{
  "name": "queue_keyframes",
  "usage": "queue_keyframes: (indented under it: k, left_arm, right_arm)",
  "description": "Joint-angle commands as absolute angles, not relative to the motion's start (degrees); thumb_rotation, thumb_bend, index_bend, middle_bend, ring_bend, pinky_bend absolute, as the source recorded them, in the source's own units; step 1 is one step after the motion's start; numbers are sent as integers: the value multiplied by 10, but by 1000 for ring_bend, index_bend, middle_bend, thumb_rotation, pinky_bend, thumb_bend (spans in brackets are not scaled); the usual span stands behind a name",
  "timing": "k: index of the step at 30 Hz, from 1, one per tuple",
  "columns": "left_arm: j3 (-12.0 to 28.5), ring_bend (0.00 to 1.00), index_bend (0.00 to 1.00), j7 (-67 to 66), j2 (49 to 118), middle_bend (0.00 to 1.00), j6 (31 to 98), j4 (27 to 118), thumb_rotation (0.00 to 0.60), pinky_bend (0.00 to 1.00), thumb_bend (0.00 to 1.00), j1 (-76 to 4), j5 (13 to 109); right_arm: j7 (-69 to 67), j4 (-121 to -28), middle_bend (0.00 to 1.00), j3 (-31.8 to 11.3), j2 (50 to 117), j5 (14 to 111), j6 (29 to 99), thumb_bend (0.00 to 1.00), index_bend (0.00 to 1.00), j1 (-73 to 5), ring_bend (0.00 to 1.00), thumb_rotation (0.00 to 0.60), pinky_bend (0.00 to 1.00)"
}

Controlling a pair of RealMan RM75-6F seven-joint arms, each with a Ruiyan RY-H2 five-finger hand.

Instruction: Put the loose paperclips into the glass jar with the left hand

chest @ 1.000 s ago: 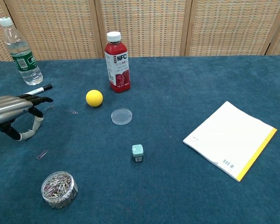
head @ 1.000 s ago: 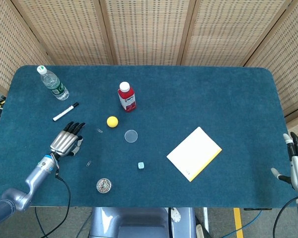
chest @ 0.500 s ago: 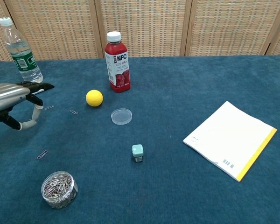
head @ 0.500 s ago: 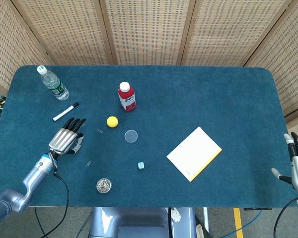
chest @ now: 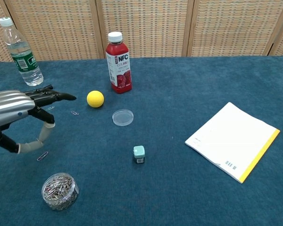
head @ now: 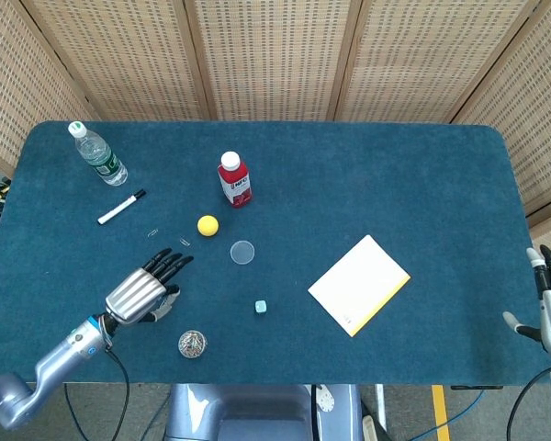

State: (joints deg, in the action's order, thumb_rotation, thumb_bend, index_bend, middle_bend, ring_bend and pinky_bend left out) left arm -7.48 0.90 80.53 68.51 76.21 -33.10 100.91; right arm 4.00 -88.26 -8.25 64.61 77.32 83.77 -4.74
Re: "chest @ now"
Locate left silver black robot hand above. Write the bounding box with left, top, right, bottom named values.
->
left=0, top=85, right=77, bottom=154

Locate clear tub of paperclips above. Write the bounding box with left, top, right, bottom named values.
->
left=41, top=172, right=80, bottom=211

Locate clear round plastic lid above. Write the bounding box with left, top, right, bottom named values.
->
left=112, top=108, right=134, bottom=127

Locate clear water bottle green label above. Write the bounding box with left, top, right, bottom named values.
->
left=0, top=16, right=44, bottom=87

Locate yellow ball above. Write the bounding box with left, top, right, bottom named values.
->
left=86, top=90, right=105, bottom=108

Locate red NFC juice bottle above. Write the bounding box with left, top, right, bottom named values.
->
left=105, top=31, right=133, bottom=95

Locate small teal cube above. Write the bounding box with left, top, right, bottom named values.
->
left=133, top=145, right=146, bottom=165

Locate blue felt table cover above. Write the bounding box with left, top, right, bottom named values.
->
left=0, top=56, right=283, bottom=226

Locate white notebook yellow spine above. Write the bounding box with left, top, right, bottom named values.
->
left=184, top=101, right=281, bottom=184

